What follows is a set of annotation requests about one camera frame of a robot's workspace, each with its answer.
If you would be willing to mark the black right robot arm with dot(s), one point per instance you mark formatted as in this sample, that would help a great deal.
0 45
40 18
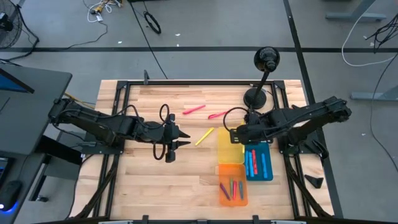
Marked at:
311 113

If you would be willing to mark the grey table foot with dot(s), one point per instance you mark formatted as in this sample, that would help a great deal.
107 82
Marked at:
373 96
354 16

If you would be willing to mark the black triangular bracket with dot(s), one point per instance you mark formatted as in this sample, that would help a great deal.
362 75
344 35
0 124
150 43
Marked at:
314 181
295 107

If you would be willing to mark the yellow translucent bin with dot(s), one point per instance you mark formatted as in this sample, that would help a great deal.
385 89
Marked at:
228 154

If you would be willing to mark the black desk base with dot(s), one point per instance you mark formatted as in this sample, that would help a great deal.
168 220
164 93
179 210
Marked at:
59 149

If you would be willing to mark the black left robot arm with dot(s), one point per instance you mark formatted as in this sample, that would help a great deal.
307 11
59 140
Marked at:
102 124

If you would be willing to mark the pink marker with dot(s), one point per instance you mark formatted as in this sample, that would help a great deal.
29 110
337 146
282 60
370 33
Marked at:
194 109
216 115

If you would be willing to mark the blue plastic bin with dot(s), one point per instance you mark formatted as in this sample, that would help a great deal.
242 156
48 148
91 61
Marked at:
270 174

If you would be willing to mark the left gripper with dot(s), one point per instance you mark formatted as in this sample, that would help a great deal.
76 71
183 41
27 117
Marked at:
155 133

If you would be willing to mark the monitor with blue screen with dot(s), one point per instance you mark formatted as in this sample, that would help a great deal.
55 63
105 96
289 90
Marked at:
12 84

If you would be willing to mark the yellow marker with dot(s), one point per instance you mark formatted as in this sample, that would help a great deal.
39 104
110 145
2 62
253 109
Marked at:
204 136

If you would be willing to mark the dark grey desk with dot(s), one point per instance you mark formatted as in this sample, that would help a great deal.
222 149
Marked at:
37 118

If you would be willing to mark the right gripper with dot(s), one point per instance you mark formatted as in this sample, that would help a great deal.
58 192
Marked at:
252 133

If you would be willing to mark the black desk lamp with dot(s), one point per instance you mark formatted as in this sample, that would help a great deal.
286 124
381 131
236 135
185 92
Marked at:
266 57

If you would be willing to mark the black floor fan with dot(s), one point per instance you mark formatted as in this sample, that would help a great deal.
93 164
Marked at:
9 28

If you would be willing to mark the black table clamp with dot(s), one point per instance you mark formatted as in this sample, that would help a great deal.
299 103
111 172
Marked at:
255 218
145 218

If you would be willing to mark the black frame clip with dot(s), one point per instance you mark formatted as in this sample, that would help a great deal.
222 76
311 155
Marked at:
145 77

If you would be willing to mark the orange translucent bin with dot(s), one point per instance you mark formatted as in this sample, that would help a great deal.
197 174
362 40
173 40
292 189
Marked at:
233 169

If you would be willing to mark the black computer mouse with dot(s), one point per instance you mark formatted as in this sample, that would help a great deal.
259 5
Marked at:
9 194

